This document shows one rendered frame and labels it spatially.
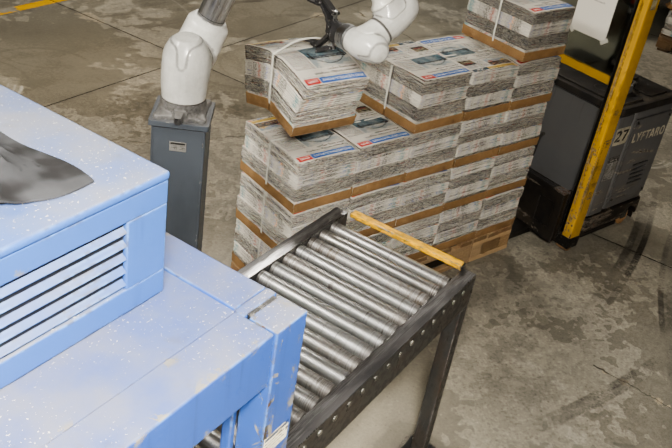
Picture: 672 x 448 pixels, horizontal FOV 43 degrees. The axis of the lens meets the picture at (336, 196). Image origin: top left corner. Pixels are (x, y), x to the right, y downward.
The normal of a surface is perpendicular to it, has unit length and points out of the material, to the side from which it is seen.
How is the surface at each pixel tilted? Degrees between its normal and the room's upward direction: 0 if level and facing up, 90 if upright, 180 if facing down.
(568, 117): 90
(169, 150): 90
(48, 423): 0
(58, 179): 2
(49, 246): 90
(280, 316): 0
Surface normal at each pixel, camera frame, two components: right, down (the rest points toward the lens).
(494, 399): 0.14, -0.85
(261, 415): -0.56, 0.35
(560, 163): -0.78, 0.22
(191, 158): 0.01, 0.51
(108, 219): 0.82, 0.39
